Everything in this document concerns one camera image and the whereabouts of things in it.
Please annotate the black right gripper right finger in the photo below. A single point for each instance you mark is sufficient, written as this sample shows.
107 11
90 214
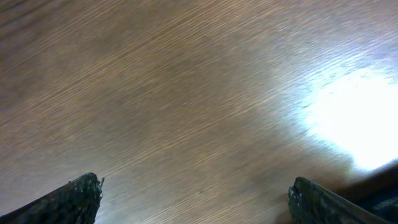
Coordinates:
310 203

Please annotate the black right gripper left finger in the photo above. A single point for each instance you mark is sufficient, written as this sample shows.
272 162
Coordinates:
76 202

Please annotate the black Samsung smartphone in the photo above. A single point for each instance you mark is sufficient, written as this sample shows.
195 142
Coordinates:
376 193

